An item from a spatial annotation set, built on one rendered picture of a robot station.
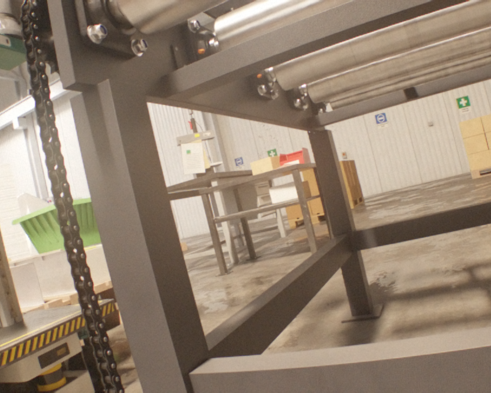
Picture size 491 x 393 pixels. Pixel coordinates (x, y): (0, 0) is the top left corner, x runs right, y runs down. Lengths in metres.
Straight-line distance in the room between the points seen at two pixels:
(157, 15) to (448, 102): 10.70
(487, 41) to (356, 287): 0.98
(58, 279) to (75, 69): 2.21
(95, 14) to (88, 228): 2.91
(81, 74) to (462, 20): 0.81
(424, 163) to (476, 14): 10.06
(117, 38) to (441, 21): 0.71
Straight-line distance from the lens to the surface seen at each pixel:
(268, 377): 0.56
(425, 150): 11.09
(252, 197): 5.19
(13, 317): 1.74
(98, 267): 2.78
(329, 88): 1.38
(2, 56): 1.85
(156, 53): 0.78
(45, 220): 3.52
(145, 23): 0.61
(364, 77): 1.37
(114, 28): 0.65
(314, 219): 6.75
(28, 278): 2.51
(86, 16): 0.64
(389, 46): 1.08
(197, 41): 0.89
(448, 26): 1.08
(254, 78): 1.13
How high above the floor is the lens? 0.54
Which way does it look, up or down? level
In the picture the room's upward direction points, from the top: 14 degrees counter-clockwise
